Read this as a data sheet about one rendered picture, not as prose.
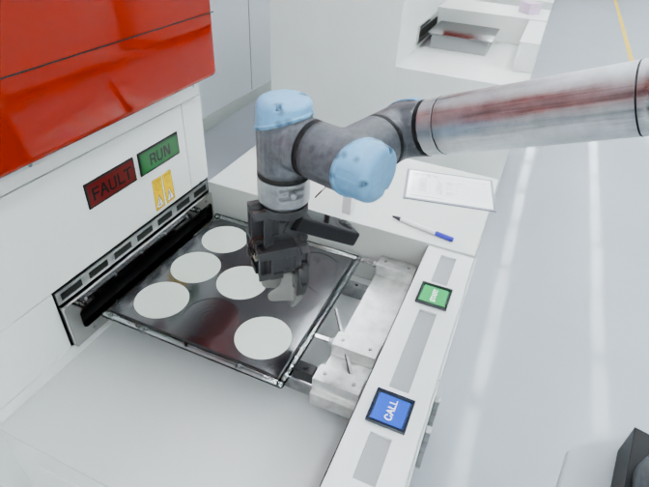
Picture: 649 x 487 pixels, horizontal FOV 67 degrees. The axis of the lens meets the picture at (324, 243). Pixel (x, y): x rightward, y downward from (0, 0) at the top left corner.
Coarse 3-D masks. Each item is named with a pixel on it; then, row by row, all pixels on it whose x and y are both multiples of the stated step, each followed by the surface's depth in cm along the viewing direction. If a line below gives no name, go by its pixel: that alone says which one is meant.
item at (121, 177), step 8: (120, 168) 88; (128, 168) 90; (104, 176) 85; (112, 176) 87; (120, 176) 88; (128, 176) 90; (96, 184) 84; (104, 184) 85; (112, 184) 87; (120, 184) 89; (88, 192) 82; (96, 192) 84; (104, 192) 86; (112, 192) 88; (96, 200) 85
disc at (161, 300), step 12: (144, 288) 95; (156, 288) 95; (168, 288) 95; (180, 288) 95; (144, 300) 92; (156, 300) 92; (168, 300) 93; (180, 300) 93; (144, 312) 90; (156, 312) 90; (168, 312) 90
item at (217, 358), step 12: (108, 312) 89; (120, 324) 88; (132, 324) 87; (156, 336) 85; (168, 336) 85; (180, 348) 84; (192, 348) 83; (216, 360) 82; (228, 360) 81; (240, 372) 80; (252, 372) 80; (276, 384) 78
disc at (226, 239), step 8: (208, 232) 110; (216, 232) 111; (224, 232) 111; (232, 232) 111; (240, 232) 111; (208, 240) 108; (216, 240) 108; (224, 240) 108; (232, 240) 109; (240, 240) 109; (208, 248) 106; (216, 248) 106; (224, 248) 106; (232, 248) 106
